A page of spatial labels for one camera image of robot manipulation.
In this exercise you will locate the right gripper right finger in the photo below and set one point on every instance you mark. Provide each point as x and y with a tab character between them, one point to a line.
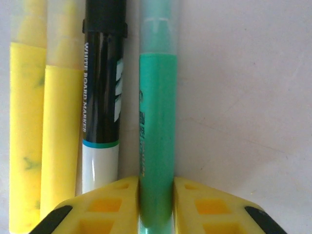
209	212

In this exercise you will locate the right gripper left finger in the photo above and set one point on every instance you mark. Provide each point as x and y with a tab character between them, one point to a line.
102	212

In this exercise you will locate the yellow highlighter pen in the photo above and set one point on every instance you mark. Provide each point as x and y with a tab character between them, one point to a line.
62	122
26	109

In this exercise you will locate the green highlighter pen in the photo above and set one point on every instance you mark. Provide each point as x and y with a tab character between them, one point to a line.
157	109

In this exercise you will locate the black whiteboard marker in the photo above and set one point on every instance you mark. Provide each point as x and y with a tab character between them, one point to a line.
102	85

